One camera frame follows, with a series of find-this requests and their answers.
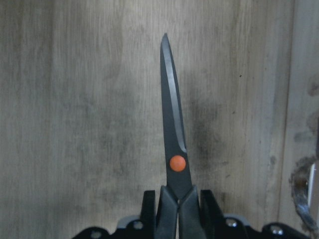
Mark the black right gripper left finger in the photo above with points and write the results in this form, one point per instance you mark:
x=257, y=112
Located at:
x=147, y=216

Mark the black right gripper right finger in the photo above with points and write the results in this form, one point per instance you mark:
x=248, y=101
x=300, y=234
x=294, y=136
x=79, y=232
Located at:
x=211, y=215

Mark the orange grey handled scissors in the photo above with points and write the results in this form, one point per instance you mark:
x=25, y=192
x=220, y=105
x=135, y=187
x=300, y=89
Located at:
x=178, y=212

